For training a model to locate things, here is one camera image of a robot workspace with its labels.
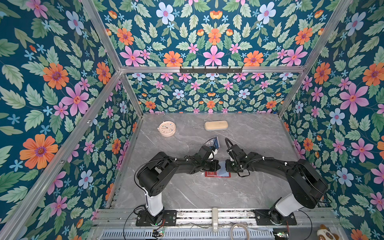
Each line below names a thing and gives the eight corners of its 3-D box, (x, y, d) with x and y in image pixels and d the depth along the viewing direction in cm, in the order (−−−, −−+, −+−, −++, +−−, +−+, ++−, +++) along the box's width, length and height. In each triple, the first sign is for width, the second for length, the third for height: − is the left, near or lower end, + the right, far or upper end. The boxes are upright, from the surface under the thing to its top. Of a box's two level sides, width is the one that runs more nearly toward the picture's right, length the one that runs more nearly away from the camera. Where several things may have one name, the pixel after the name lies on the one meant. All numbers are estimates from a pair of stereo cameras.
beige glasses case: (204, 131, 111) (204, 127, 108) (204, 123, 116) (204, 120, 112) (228, 131, 111) (228, 127, 108) (227, 123, 116) (227, 120, 112)
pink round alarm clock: (157, 137, 108) (155, 134, 105) (160, 123, 116) (159, 120, 114) (174, 137, 108) (173, 134, 105) (176, 123, 116) (176, 120, 114)
